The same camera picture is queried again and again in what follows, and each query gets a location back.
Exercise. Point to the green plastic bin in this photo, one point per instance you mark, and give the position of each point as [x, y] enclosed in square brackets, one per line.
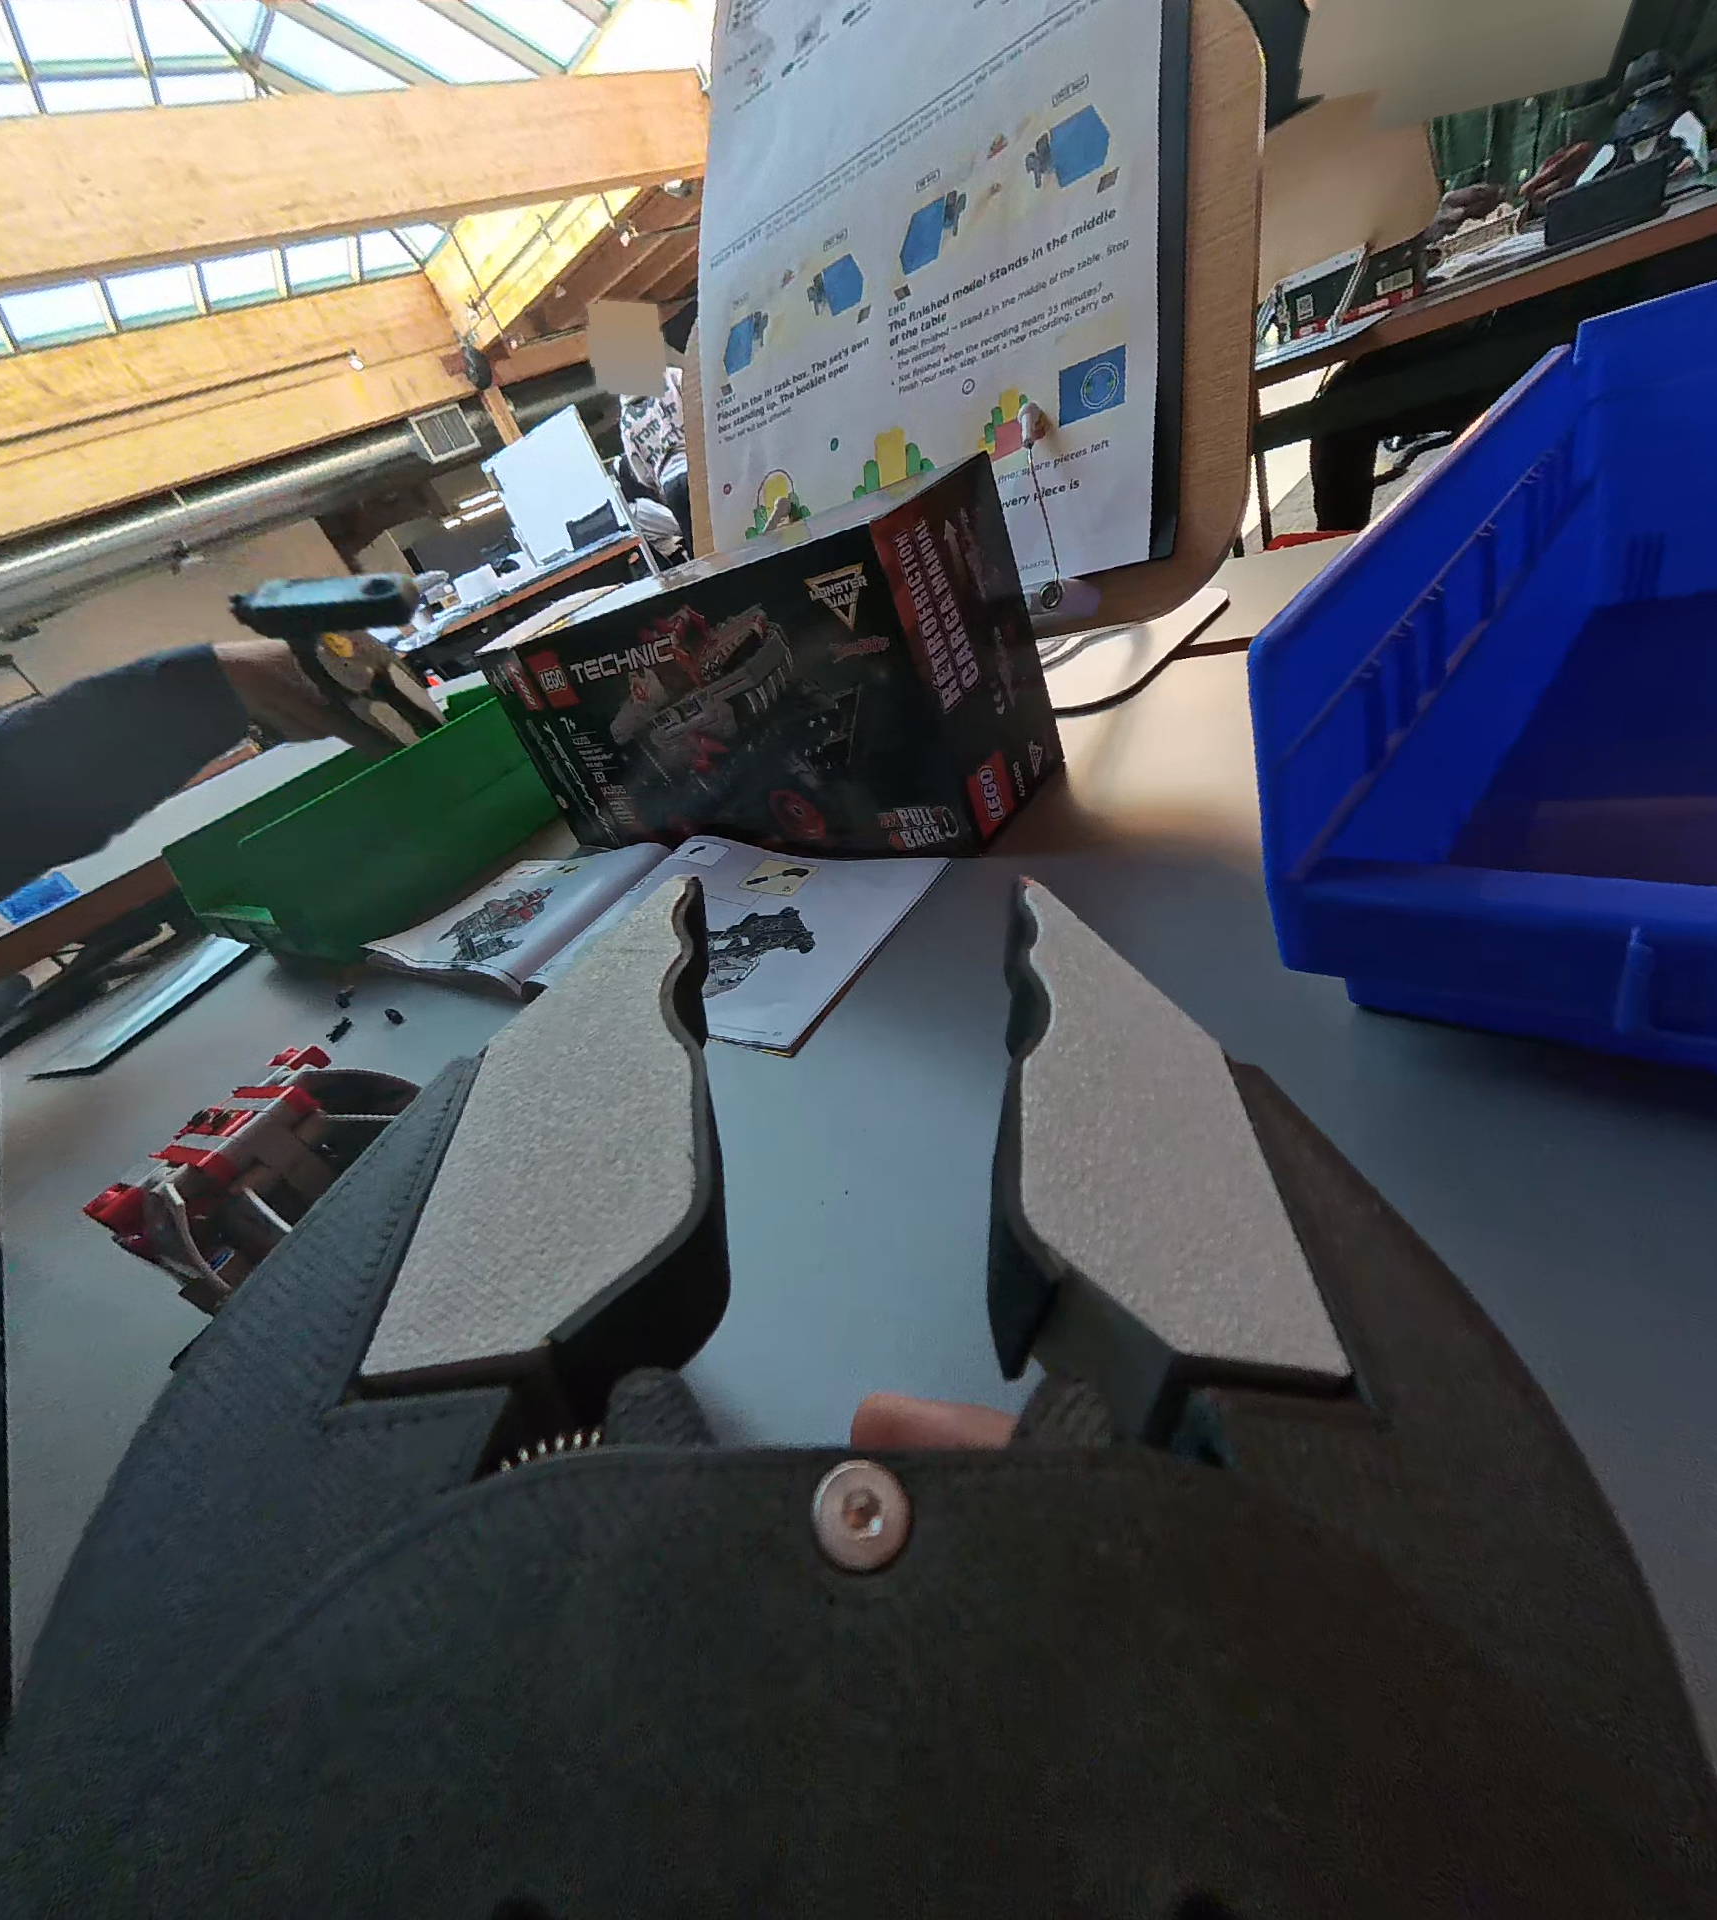
[348, 854]

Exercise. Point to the person's right hand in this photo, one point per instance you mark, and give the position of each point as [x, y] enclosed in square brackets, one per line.
[933, 1423]

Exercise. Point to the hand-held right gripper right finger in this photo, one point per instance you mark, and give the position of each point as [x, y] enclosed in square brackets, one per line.
[1159, 1185]

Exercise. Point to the person's left forearm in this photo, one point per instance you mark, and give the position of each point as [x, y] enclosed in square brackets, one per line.
[48, 765]

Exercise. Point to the blue plastic bin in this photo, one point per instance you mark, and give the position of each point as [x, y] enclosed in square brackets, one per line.
[1473, 930]

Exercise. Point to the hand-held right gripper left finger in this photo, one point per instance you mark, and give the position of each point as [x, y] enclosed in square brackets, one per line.
[558, 1140]

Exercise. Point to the silver air duct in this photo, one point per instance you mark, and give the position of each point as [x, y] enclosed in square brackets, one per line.
[122, 540]

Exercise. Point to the instruction sheet on wooden stand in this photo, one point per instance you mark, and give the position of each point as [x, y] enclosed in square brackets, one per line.
[1216, 300]

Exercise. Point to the white monitor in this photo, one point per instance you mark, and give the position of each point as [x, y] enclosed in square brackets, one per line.
[550, 480]

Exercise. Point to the dark flat panel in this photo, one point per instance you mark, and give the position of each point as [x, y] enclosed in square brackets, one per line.
[139, 1020]

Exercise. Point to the printed instruction poster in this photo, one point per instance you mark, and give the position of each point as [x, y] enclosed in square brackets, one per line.
[933, 224]

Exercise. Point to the lego instruction booklet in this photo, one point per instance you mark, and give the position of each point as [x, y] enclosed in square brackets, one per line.
[829, 914]

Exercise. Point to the partly built lego model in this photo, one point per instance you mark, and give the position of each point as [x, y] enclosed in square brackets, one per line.
[220, 1154]

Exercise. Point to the black lego set box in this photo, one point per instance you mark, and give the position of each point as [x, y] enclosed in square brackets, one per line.
[739, 704]

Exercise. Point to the wooden table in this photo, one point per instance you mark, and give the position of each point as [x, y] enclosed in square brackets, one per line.
[1623, 266]

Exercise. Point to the person's left hand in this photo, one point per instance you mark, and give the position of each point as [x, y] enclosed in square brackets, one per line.
[280, 693]

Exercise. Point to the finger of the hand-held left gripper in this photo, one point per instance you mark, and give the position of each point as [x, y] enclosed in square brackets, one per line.
[400, 698]

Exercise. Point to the blue tape piece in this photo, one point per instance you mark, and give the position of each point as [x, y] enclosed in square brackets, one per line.
[41, 897]

